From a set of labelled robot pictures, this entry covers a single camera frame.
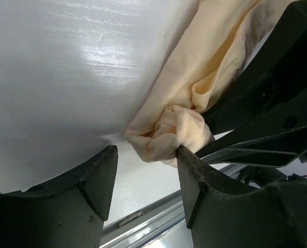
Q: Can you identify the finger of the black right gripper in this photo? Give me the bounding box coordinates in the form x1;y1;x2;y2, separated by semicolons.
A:
196;88;307;167
203;1;307;135

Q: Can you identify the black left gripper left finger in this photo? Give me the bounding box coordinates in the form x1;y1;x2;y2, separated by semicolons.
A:
0;145;118;247

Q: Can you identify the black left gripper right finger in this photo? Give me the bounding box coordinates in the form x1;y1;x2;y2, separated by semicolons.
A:
177;147;307;247

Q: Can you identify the peach underwear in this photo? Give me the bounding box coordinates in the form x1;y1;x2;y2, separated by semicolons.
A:
125;1;289;167

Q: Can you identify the aluminium front rail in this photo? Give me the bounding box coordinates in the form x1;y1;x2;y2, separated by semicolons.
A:
100;165;247;248

